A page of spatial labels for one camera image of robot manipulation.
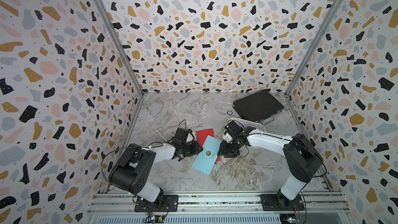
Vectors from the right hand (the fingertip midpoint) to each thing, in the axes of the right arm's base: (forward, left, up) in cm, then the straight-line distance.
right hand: (219, 155), depth 86 cm
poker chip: (+33, -8, -3) cm, 34 cm away
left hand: (+4, +9, -1) cm, 10 cm away
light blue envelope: (-1, +8, -3) cm, 8 cm away
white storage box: (+19, -16, +3) cm, 26 cm away
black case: (+38, -30, -2) cm, 48 cm away
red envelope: (+14, +11, -4) cm, 18 cm away
